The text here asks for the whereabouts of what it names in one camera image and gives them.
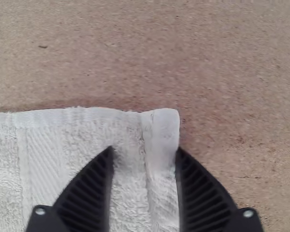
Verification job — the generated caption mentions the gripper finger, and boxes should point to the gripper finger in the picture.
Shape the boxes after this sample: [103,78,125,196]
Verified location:
[175,146,266,232]
[26,145,116,232]

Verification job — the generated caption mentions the pale towel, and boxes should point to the pale towel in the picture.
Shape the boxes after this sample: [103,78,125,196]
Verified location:
[0,107,181,232]

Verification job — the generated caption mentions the cork mat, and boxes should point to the cork mat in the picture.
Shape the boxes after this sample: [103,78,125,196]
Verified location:
[0,0,290,232]

